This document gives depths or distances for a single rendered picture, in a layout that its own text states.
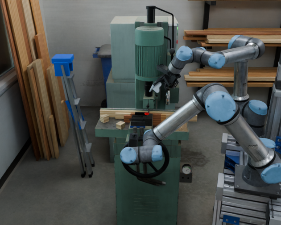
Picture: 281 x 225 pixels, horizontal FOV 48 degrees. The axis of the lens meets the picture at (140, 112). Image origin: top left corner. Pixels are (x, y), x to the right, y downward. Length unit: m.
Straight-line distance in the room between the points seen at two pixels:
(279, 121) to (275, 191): 0.38
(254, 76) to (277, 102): 2.37
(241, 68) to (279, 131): 0.46
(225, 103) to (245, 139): 0.21
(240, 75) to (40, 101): 1.95
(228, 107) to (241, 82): 0.79
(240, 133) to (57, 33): 3.39
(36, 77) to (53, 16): 1.43
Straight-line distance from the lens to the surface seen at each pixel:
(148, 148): 1.46
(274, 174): 1.56
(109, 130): 2.02
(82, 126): 2.96
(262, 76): 4.20
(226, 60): 1.72
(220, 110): 1.33
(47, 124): 3.33
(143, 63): 1.92
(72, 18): 4.34
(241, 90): 2.14
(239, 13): 4.39
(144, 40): 1.88
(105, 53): 3.73
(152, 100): 2.03
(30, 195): 3.05
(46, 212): 2.84
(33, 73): 3.13
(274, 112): 1.83
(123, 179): 2.21
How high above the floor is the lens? 1.83
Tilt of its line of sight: 24 degrees down
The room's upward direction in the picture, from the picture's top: straight up
